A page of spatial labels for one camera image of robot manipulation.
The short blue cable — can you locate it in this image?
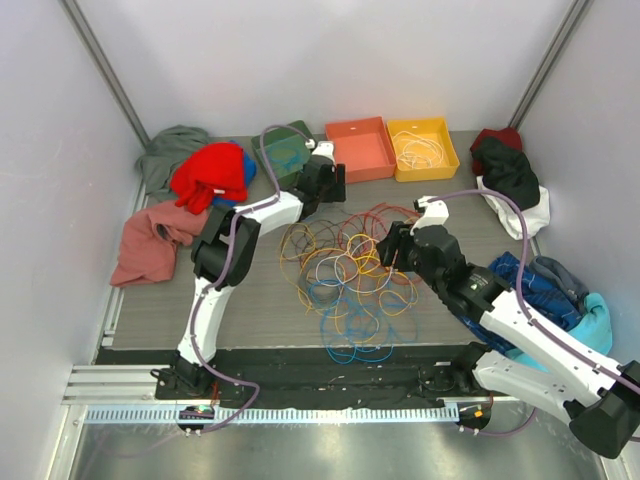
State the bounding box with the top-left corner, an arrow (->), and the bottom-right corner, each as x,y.
264,139 -> 307,171

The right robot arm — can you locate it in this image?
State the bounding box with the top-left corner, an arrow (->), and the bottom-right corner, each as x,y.
376,222 -> 639,459

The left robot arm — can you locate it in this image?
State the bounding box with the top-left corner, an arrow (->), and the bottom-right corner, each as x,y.
158,141 -> 346,399

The green plastic bin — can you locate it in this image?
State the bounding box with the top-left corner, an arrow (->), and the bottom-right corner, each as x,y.
263,120 -> 315,190

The orange plastic bin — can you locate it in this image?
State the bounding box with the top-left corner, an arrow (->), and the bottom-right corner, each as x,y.
325,116 -> 396,184

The yellow plastic bin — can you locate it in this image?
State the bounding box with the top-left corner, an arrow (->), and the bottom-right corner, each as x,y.
386,117 -> 460,182

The white cloth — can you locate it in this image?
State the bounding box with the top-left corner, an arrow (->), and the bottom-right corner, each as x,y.
476,176 -> 551,240

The black cloth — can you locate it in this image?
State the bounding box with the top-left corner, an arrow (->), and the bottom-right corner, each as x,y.
472,137 -> 540,210

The blue plaid shirt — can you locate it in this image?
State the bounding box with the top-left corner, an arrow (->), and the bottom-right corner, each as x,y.
458,252 -> 584,362

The grey blue cloth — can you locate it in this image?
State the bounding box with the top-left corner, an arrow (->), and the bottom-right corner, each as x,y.
529,255 -> 589,314

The dark red cloth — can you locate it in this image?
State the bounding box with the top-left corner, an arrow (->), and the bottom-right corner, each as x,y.
470,127 -> 523,161

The cyan cloth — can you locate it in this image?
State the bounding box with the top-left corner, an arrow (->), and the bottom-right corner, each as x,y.
524,289 -> 613,355

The pink cloth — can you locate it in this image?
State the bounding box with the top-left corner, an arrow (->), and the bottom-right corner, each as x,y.
110,201 -> 208,288

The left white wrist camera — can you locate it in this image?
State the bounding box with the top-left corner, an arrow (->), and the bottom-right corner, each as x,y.
311,140 -> 335,162

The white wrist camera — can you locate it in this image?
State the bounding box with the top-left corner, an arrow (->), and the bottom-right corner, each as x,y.
311,140 -> 335,162
411,196 -> 449,232

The red cable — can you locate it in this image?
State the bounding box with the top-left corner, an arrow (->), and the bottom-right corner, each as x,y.
339,201 -> 444,287

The yellow cable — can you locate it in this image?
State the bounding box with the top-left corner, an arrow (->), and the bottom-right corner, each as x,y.
347,232 -> 401,281

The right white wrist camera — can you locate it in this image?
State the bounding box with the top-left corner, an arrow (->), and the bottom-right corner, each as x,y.
411,196 -> 449,232

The white looped cable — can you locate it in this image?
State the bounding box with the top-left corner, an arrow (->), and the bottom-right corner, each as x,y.
314,232 -> 386,286

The brown cable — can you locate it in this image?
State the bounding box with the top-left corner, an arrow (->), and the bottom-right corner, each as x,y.
287,204 -> 351,261

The grey cable coil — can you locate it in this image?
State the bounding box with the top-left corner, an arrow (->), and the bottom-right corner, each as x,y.
297,257 -> 351,305

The slotted cable duct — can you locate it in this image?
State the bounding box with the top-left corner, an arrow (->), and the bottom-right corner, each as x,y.
85,403 -> 459,425

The right aluminium frame post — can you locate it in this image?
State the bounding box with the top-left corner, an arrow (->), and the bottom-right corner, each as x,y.
508,0 -> 594,130

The aluminium frame post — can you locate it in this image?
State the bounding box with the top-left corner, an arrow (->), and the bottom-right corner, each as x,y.
59,0 -> 150,146
508,0 -> 594,130

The left aluminium frame post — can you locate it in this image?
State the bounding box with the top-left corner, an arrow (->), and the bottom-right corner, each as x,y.
59,0 -> 150,146

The aluminium rail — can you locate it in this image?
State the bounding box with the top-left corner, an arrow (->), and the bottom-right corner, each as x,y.
62,365 -> 163,405

